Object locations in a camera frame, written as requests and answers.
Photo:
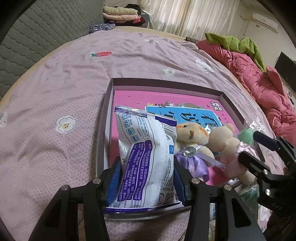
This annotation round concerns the red pink comforter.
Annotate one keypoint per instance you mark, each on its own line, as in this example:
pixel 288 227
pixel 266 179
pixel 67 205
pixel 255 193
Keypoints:
pixel 266 88

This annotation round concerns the blue patterned cloth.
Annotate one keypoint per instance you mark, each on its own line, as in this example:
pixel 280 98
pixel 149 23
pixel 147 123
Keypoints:
pixel 101 27

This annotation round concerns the white curtains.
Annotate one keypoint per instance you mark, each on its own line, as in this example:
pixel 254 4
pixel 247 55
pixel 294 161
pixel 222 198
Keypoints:
pixel 191 18

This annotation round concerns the green sponge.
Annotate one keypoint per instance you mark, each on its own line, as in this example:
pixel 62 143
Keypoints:
pixel 249 127

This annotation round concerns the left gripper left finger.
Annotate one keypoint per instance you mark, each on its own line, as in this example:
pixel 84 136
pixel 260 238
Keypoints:
pixel 59 221

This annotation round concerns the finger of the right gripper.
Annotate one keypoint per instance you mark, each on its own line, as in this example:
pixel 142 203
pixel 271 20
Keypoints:
pixel 273 144
pixel 255 166

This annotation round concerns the white air conditioner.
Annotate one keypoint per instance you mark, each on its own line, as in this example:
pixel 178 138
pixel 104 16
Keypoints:
pixel 266 21

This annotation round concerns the white blue wipes pack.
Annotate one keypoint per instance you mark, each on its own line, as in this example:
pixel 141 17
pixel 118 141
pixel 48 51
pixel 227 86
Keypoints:
pixel 146 149

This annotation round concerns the green flower tissue pack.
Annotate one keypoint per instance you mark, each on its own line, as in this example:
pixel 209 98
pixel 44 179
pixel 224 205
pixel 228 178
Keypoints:
pixel 249 195

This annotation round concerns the pink quilted bedspread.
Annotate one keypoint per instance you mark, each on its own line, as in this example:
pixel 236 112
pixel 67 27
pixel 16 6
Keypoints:
pixel 53 111

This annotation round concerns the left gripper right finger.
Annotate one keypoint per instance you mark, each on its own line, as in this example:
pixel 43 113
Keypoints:
pixel 233 221

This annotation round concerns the bear plush purple bow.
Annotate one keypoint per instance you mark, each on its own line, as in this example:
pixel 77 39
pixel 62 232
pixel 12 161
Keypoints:
pixel 191 151

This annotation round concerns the grey quilted headboard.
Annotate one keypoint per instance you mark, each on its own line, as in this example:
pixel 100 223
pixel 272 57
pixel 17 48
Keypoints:
pixel 41 29

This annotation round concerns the green blanket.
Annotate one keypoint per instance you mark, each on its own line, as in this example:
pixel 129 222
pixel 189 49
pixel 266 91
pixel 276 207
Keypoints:
pixel 243 46

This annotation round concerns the bear plush pink dress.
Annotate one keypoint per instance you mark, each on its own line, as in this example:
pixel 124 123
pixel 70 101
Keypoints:
pixel 223 142

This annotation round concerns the stack of folded clothes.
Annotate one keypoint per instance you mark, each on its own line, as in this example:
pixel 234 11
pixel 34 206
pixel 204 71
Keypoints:
pixel 130 15

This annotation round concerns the shallow dark cardboard box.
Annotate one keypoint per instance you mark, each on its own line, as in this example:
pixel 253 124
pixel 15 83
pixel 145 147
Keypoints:
pixel 183 102

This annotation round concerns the black wall television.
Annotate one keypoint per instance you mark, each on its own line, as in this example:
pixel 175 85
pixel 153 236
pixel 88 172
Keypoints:
pixel 286 67

